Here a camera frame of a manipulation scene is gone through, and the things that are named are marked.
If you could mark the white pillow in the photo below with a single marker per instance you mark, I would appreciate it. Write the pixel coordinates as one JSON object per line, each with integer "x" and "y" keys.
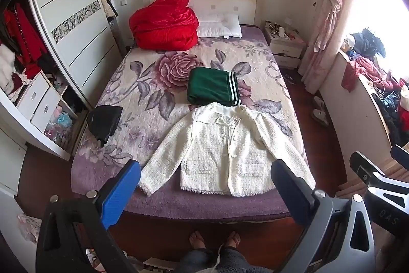
{"x": 220, "y": 25}

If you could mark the person's right foot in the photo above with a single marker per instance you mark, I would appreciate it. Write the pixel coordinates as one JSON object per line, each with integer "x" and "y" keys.
{"x": 232, "y": 240}

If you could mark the white nightstand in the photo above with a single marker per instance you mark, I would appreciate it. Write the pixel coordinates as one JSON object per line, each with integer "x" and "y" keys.
{"x": 286, "y": 47}

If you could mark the white sliding door wardrobe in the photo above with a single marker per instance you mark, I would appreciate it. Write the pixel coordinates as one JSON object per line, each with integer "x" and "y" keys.
{"x": 73, "y": 20}

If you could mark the person's foot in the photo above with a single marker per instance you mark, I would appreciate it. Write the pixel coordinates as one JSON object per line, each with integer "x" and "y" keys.
{"x": 197, "y": 241}
{"x": 232, "y": 240}

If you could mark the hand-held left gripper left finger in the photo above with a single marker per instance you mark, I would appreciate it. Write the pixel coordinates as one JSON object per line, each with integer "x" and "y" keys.
{"x": 121, "y": 193}

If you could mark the hanging red clothes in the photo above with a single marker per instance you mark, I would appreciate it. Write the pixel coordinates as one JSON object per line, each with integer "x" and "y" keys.
{"x": 25, "y": 39}

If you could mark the folded black garment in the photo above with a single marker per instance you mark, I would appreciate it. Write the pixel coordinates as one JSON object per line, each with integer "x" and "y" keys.
{"x": 104, "y": 122}

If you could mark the pink cloth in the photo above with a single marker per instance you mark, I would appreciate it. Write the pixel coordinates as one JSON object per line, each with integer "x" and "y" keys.
{"x": 30, "y": 226}

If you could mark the white window bench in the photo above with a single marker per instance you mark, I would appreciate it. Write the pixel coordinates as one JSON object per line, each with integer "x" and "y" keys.
{"x": 358, "y": 106}

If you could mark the white cup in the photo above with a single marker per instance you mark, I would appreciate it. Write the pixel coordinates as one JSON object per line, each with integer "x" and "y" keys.
{"x": 282, "y": 32}

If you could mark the person's left foot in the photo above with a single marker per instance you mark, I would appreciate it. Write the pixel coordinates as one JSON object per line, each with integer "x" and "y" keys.
{"x": 197, "y": 241}

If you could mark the white tweed jacket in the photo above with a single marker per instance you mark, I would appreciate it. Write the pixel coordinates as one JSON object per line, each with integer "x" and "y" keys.
{"x": 223, "y": 145}

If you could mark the pink curtain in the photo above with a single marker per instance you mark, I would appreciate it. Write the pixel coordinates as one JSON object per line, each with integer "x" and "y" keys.
{"x": 332, "y": 4}

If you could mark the person's grey trousers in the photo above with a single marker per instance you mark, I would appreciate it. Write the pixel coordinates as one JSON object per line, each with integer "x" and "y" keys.
{"x": 198, "y": 261}

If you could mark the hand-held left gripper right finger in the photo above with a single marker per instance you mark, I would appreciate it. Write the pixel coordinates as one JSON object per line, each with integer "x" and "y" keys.
{"x": 287, "y": 193}

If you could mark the folded green striped garment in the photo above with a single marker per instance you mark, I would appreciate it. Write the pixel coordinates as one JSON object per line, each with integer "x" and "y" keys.
{"x": 207, "y": 84}

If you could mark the person's dark fuzzy garment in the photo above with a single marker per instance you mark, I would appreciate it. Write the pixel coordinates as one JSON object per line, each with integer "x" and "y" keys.
{"x": 242, "y": 261}

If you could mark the pile of mixed clothes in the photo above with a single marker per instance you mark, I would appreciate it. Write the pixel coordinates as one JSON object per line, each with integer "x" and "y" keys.
{"x": 367, "y": 68}

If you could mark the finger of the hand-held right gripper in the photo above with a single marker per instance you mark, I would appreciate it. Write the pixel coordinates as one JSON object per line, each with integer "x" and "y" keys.
{"x": 364, "y": 166}
{"x": 401, "y": 154}

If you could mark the red quilt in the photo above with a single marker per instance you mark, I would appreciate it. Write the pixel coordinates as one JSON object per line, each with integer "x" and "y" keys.
{"x": 166, "y": 23}

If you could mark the dark slippers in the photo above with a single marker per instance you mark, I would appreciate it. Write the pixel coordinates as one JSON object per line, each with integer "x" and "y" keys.
{"x": 290, "y": 78}

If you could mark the white slipper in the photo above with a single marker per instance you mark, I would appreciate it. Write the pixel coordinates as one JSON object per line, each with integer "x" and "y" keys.
{"x": 319, "y": 103}
{"x": 320, "y": 117}

